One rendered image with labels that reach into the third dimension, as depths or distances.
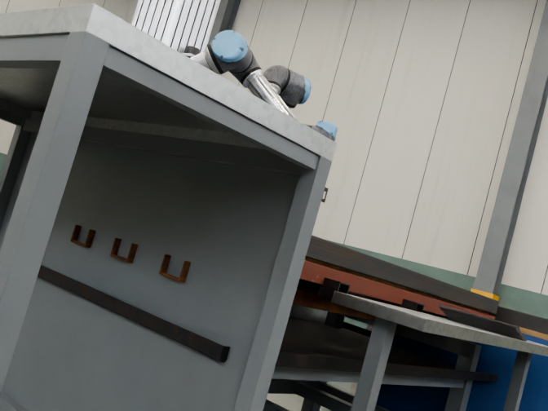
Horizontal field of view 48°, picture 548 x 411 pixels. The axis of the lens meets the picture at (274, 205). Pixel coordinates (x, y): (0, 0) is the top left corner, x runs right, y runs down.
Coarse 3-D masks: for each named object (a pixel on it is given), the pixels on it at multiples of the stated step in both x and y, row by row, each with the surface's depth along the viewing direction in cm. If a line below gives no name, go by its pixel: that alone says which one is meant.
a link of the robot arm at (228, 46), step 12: (216, 36) 220; (228, 36) 219; (240, 36) 220; (216, 48) 219; (228, 48) 219; (240, 48) 219; (204, 60) 222; (216, 60) 221; (228, 60) 219; (240, 60) 222; (252, 60) 231; (216, 72) 225; (240, 72) 231
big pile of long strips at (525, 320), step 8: (504, 312) 260; (512, 312) 258; (520, 312) 255; (504, 320) 259; (512, 320) 257; (520, 320) 255; (528, 320) 253; (536, 320) 251; (544, 320) 250; (528, 328) 252; (536, 328) 252; (544, 328) 250
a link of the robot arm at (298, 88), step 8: (288, 72) 265; (288, 80) 265; (296, 80) 267; (304, 80) 270; (288, 88) 266; (296, 88) 268; (304, 88) 270; (280, 96) 271; (288, 96) 270; (296, 96) 270; (304, 96) 271; (288, 104) 272; (296, 104) 275
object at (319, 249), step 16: (320, 240) 160; (320, 256) 161; (336, 256) 166; (352, 256) 172; (368, 256) 178; (368, 272) 179; (384, 272) 186; (400, 272) 193; (416, 272) 201; (416, 288) 202; (432, 288) 211; (448, 288) 220; (480, 304) 244; (496, 304) 256
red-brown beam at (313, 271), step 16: (304, 272) 157; (320, 272) 162; (336, 272) 167; (352, 272) 178; (352, 288) 174; (368, 288) 180; (384, 288) 187; (400, 288) 201; (400, 304) 196; (432, 304) 213; (448, 304) 222; (464, 304) 240
